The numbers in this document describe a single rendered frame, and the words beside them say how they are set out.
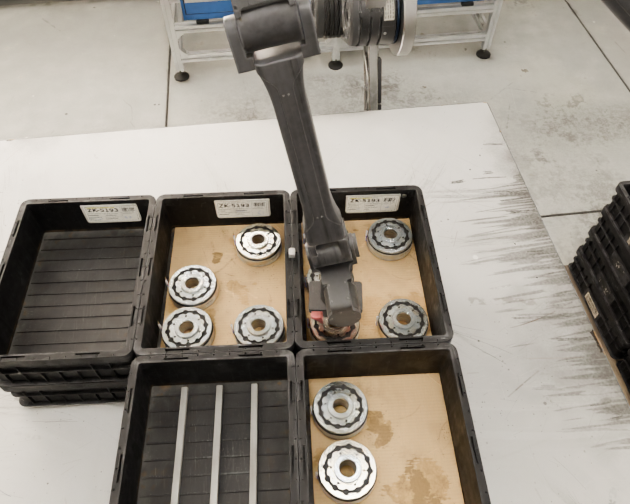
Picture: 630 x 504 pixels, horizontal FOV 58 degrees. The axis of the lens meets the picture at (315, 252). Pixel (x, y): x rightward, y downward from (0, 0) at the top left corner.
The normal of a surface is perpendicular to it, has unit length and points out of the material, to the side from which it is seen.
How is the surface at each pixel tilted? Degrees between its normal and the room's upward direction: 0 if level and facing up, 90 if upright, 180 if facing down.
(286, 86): 77
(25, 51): 0
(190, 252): 0
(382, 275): 0
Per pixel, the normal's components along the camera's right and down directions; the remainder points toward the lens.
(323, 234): 0.07, 0.65
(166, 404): 0.00, -0.59
